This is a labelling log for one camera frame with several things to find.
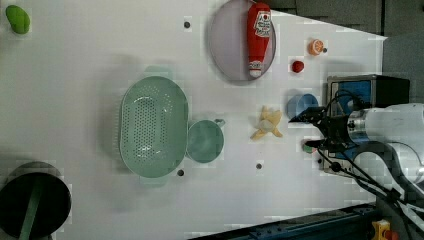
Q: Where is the yellow red stop button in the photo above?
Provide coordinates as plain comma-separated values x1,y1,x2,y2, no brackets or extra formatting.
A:
372,220,399,240

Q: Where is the grey round plate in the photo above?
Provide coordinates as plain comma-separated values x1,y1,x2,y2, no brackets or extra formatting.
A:
209,0,276,81

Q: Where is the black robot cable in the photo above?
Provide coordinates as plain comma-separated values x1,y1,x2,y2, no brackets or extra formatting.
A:
316,89,424,214

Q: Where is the pink toy strawberry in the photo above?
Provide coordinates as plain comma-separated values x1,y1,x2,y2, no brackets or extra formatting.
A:
302,140,317,154

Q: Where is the orange slice toy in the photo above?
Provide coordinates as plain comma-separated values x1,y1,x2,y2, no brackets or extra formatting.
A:
308,39,324,56

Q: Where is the dark red toy strawberry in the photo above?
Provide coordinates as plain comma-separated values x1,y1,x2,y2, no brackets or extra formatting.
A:
292,61,304,73

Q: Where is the blue bowl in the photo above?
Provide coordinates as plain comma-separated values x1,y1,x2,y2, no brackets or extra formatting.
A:
287,94,318,119

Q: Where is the blue metal frame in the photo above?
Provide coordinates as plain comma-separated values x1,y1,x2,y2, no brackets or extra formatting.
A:
191,204,381,240

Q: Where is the green plastic cup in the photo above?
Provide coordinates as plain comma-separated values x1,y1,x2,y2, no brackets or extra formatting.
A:
186,119,225,163

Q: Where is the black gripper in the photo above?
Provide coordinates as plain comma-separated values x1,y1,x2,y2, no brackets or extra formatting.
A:
289,107,350,152

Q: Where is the black round container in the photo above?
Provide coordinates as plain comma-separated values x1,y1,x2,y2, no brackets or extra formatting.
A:
0,162,72,240

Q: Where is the silver toaster oven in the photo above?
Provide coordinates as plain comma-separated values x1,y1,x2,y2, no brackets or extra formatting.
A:
323,75,410,176

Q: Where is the green perforated colander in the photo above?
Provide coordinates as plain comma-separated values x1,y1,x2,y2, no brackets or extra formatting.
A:
118,66,189,188

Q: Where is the peeled yellow toy banana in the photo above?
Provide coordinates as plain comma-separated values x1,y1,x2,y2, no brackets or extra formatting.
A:
250,106,283,141

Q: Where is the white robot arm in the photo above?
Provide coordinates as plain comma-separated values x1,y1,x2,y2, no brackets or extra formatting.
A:
290,103,423,234

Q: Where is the red ketchup bottle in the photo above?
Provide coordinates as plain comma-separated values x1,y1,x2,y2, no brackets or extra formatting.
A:
247,2,271,78

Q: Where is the green toy fruit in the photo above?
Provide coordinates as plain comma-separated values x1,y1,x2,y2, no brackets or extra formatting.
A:
5,5,31,35

